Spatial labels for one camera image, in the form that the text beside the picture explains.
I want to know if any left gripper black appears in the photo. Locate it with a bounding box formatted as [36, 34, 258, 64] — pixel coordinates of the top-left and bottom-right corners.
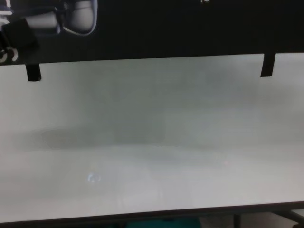
[0, 18, 39, 52]

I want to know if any black robot poster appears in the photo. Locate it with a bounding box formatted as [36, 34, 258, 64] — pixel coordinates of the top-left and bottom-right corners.
[0, 0, 304, 67]

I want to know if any black table brace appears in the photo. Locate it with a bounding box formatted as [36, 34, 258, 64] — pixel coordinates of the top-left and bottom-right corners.
[270, 209, 304, 228]

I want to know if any black table edge frame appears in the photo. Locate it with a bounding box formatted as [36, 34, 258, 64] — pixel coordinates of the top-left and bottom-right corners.
[0, 200, 304, 228]

